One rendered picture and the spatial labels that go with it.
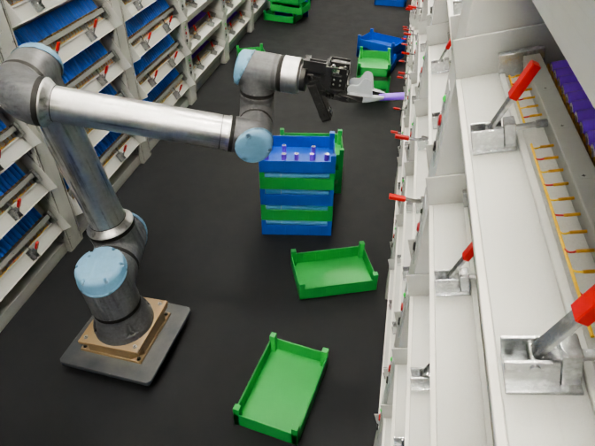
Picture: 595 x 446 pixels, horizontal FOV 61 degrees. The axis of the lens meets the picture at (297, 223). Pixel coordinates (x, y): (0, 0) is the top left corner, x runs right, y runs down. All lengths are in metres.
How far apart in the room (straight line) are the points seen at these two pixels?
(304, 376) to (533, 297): 1.38
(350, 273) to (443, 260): 1.35
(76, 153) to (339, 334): 1.03
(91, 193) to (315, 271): 0.91
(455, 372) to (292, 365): 1.20
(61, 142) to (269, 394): 0.96
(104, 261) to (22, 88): 0.55
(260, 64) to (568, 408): 1.11
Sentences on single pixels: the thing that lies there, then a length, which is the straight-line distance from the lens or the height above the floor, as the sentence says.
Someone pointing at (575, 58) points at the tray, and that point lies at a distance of 0.30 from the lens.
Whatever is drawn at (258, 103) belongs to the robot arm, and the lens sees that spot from 1.34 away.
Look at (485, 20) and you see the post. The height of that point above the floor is 1.23.
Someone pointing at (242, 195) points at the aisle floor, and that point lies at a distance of 2.44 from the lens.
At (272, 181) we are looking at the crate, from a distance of 2.03.
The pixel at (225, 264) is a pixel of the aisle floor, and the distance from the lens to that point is 2.07.
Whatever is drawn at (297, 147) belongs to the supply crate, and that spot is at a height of 0.32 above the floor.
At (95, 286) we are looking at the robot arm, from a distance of 1.56.
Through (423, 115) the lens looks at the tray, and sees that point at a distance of 1.50.
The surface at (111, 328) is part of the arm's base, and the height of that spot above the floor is 0.18.
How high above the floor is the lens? 1.42
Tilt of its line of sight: 39 degrees down
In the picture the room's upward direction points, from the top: 1 degrees clockwise
